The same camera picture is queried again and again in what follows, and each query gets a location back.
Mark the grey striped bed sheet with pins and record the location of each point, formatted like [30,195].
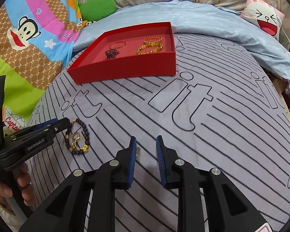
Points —
[207,125]

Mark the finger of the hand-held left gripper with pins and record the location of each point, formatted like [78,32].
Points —
[60,123]
[41,125]

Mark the cartoon monkey blanket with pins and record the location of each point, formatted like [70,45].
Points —
[26,53]

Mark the thin gold bangle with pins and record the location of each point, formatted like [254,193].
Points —
[123,44]

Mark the light blue blanket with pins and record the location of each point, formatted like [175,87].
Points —
[207,21]

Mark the person's left hand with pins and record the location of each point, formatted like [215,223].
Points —
[26,186]

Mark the green pillow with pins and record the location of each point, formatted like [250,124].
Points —
[99,8]

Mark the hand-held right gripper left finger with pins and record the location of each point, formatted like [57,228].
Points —
[133,162]

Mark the pink cartoon face pillow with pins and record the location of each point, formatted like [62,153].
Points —
[263,17]

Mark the red cardboard box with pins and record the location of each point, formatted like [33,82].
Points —
[123,67]

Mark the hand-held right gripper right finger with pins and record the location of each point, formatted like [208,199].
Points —
[160,162]

